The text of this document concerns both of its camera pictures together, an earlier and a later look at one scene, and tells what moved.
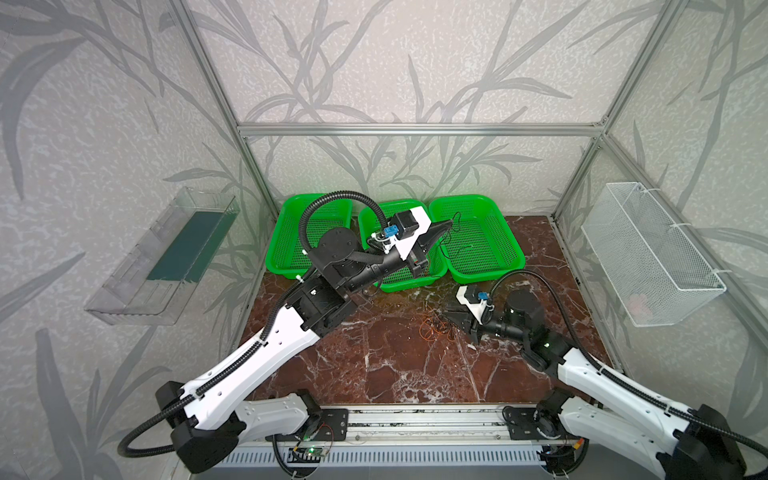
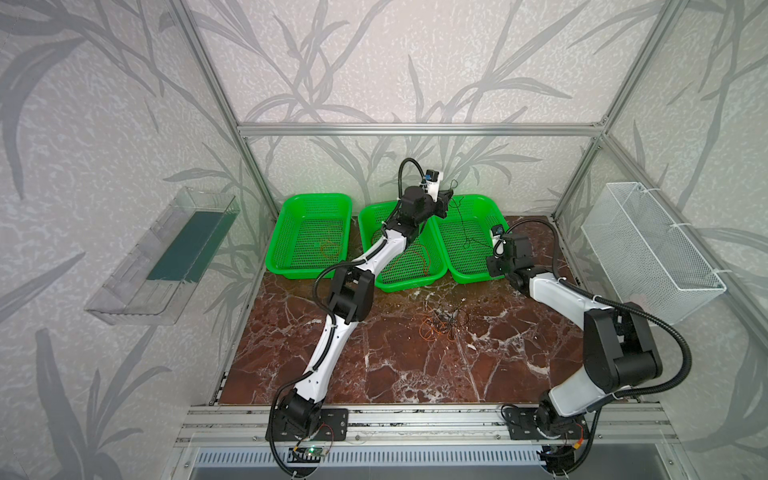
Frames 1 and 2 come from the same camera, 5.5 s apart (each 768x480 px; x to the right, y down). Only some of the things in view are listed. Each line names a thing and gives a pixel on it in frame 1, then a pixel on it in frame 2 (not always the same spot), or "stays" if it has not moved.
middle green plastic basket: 371,221 stays
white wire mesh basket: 656,273 stays
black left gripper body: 413,251 -> 444,199
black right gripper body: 470,318 -> 497,264
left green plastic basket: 286,255 stays
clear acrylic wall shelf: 175,249 stays
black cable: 456,230 -> 477,241
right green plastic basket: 477,244 stays
